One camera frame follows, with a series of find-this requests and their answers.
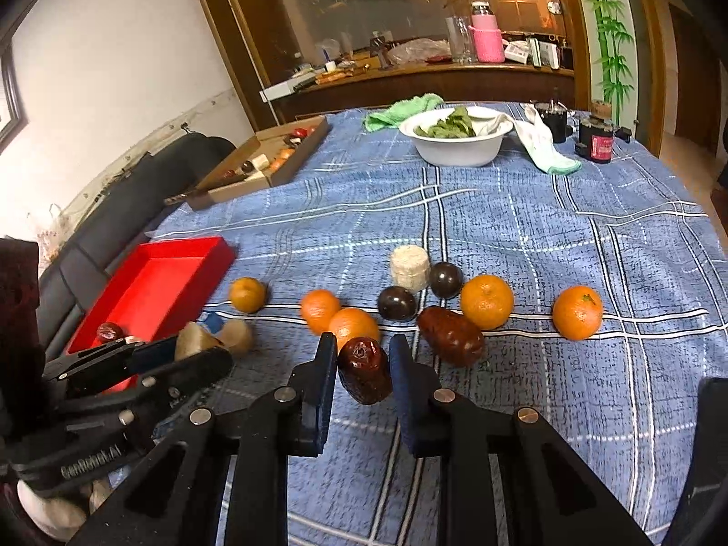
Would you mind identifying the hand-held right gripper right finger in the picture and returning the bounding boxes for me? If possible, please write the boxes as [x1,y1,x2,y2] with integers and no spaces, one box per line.
[388,334,655,546]

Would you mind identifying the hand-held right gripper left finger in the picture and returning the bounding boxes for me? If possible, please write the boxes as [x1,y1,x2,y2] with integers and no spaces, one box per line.
[68,333,339,546]

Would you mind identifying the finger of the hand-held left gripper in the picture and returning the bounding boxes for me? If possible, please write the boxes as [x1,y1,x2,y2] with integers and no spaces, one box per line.
[42,312,227,396]
[116,347,235,430]

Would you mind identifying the tan beige block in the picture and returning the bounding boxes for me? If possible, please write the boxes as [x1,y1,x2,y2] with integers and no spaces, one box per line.
[173,318,254,363]

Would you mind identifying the large dark red date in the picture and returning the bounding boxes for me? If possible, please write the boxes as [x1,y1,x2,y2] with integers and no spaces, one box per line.
[417,305,486,368]

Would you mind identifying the red tray box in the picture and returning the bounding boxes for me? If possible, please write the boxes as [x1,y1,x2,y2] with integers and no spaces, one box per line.
[65,236,237,360]

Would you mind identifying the yellowish tangerine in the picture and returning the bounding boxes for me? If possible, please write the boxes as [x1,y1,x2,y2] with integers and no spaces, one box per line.
[230,277,268,314]

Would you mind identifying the dark purple round fruit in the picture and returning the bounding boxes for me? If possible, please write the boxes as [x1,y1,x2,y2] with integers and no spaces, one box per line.
[428,262,463,300]
[378,286,418,323]

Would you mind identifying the white round cake block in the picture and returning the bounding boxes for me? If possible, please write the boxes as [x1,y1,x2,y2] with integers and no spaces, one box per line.
[390,244,431,294]

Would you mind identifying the person's left forearm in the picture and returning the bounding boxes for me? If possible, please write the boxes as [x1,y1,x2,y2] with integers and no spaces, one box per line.
[0,238,47,439]

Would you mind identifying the person's left hand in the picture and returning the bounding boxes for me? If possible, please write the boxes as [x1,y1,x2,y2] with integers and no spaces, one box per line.
[16,475,111,542]

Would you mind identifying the black leather sofa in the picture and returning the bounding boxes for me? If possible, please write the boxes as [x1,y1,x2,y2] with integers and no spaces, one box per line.
[37,133,237,356]

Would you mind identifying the blue plaid tablecloth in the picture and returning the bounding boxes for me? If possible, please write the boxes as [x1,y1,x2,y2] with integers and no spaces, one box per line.
[74,99,728,546]

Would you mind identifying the brown cardboard box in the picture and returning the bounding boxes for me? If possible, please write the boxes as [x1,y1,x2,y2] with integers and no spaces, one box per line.
[187,115,331,212]

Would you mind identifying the white bowl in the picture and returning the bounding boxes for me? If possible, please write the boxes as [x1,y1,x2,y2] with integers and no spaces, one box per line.
[398,105,513,167]

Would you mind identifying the green leafy vegetables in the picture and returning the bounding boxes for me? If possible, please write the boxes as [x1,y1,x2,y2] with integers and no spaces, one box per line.
[412,107,477,140]

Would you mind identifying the green cloth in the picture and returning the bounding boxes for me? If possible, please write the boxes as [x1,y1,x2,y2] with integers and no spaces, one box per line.
[364,94,445,132]

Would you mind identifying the flat white box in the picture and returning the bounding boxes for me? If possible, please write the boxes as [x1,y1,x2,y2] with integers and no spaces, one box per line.
[260,78,315,105]

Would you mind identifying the white cloth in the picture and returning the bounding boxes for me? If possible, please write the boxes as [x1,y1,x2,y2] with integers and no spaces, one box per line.
[495,107,584,175]

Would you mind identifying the dark chair back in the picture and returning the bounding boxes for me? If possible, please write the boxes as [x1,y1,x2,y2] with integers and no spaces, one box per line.
[661,377,728,546]

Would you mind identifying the wooden sideboard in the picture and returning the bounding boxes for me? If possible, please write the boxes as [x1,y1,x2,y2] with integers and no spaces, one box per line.
[260,60,576,123]

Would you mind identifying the black jar red label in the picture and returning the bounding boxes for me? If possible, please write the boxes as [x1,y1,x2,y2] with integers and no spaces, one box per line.
[573,115,616,165]

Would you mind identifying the clear plastic bag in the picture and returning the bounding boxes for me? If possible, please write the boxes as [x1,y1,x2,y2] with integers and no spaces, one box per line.
[391,38,451,64]

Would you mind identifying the clear glass pitcher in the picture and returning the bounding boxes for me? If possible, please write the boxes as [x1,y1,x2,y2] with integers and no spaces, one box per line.
[446,15,479,65]

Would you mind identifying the small white boxes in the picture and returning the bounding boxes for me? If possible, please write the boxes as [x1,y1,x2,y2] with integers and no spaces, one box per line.
[505,37,563,67]

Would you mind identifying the pink bottle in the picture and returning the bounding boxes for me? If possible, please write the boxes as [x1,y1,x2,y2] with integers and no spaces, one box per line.
[470,1,506,64]

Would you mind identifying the wooden framed glass partition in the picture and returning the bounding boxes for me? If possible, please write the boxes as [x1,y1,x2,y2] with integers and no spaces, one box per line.
[185,0,593,129]

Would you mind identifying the bamboo print panel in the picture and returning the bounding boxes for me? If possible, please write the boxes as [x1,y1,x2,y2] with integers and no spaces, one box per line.
[571,0,638,126]

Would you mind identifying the wooden handled knife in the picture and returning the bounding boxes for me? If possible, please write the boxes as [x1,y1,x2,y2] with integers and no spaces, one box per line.
[164,173,251,207]

